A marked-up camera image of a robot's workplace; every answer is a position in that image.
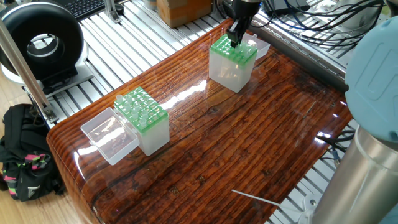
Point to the aluminium bracket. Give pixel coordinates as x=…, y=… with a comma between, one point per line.
x=114, y=11

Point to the aluminium frame post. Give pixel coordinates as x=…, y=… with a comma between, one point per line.
x=25, y=71

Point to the white plastic device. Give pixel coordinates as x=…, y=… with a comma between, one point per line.
x=351, y=15

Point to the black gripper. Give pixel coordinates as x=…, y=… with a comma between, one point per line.
x=245, y=9

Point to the clear tip box with tips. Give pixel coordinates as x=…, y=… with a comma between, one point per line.
x=233, y=74

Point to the black round device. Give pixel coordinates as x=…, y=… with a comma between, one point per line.
x=62, y=37

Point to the clear tip box green rack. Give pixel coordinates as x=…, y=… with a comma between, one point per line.
x=152, y=140

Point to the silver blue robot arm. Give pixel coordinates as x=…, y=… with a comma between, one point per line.
x=373, y=112

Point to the black keyboard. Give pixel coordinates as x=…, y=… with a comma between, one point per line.
x=84, y=7

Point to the brown cardboard box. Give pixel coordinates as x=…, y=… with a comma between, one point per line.
x=183, y=12

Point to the black backpack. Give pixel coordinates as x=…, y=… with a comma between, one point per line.
x=25, y=143

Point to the glossy brown wooden board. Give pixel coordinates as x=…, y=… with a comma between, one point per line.
x=249, y=143

